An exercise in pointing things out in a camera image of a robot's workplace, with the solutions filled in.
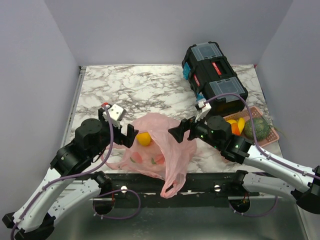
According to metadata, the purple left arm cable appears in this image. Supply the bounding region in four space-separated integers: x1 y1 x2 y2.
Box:
9 104 115 240

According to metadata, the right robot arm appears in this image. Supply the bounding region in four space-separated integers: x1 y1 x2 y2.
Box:
168 116 320 215

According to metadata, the pink plastic bag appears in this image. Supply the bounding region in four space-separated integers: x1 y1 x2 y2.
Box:
105 112 197 199

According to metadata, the pink plastic basket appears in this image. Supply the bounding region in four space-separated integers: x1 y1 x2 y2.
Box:
224 106 280 147

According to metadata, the black plastic toolbox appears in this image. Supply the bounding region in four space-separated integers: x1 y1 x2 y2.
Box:
181 41 248 101

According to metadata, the black mounting rail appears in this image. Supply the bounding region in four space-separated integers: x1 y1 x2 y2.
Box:
82 172 261 209

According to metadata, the yellow fake banana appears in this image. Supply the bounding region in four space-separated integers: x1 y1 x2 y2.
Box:
237 117 246 134

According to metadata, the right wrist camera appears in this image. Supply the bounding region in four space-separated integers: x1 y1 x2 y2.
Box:
194 98 212 122

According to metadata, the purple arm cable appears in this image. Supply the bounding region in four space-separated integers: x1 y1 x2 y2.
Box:
202 93 320 178
9 104 115 240

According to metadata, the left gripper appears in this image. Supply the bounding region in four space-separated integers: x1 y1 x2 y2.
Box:
89 108 139 159

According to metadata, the green fake melon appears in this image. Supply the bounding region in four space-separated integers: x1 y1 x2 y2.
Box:
243 117 271 142

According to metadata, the orange red fake mango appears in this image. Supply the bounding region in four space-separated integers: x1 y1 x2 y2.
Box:
231 122 241 136

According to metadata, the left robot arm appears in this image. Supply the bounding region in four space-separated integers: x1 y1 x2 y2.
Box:
2 103 138 240

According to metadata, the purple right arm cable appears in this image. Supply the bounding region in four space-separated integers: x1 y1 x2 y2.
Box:
202 93 320 178

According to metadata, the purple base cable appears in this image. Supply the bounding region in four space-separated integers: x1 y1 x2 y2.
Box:
228 194 279 218
92 188 141 221

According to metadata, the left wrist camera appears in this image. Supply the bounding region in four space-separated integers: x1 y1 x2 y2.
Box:
102 103 126 129

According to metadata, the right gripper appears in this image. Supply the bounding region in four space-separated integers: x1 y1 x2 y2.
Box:
168 110 222 150

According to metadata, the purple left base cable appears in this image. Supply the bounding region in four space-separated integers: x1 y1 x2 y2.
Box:
92 188 141 221

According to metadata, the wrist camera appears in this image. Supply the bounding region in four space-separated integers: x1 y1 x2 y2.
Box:
194 98 212 122
102 103 126 129

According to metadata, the yellow fake fruit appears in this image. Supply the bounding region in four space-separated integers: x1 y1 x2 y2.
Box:
226 119 238 125

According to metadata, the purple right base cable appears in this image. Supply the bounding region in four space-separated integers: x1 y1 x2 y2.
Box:
228 194 279 218

